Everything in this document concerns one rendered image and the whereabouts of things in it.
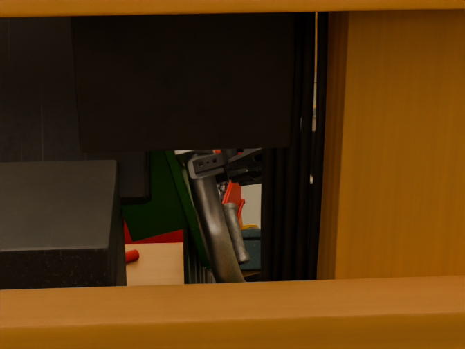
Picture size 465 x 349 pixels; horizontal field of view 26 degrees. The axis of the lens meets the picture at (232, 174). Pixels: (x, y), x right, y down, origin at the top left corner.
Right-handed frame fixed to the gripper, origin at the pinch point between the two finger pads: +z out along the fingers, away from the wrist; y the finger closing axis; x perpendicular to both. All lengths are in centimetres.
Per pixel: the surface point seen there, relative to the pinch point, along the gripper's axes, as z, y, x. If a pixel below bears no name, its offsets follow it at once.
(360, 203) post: -13.7, 32.1, 16.6
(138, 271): 17.2, -37.2, -0.6
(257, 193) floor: 9, -240, -70
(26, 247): 15.0, 22.0, 10.0
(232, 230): 0.2, -15.0, 3.1
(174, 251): 12.0, -42.0, -3.5
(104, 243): 8.4, 20.5, 11.1
